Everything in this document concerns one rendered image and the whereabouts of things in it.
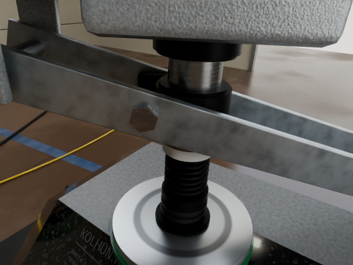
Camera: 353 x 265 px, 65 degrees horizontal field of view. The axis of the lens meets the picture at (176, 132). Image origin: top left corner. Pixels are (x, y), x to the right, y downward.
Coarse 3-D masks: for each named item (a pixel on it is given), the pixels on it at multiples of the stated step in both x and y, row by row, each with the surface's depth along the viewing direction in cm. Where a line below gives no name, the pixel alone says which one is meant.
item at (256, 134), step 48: (48, 48) 35; (96, 48) 36; (48, 96) 27; (96, 96) 27; (144, 96) 27; (240, 96) 40; (192, 144) 30; (240, 144) 30; (288, 144) 31; (336, 144) 44
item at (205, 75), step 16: (176, 64) 30; (192, 64) 29; (208, 64) 29; (144, 80) 36; (160, 80) 33; (176, 80) 31; (192, 80) 30; (208, 80) 30; (224, 80) 34; (176, 96) 29; (192, 96) 30; (208, 96) 30; (224, 96) 31; (224, 112) 32
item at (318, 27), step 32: (96, 0) 19; (128, 0) 19; (160, 0) 19; (192, 0) 19; (224, 0) 19; (256, 0) 19; (288, 0) 20; (320, 0) 20; (352, 0) 20; (96, 32) 20; (128, 32) 20; (160, 32) 20; (192, 32) 20; (224, 32) 20; (256, 32) 20; (288, 32) 21; (320, 32) 21
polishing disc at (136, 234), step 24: (144, 192) 47; (216, 192) 48; (120, 216) 42; (144, 216) 42; (216, 216) 43; (240, 216) 43; (120, 240) 38; (144, 240) 38; (168, 240) 38; (192, 240) 39; (216, 240) 39; (240, 240) 39; (144, 264) 35; (168, 264) 35; (192, 264) 35; (216, 264) 35; (240, 264) 37
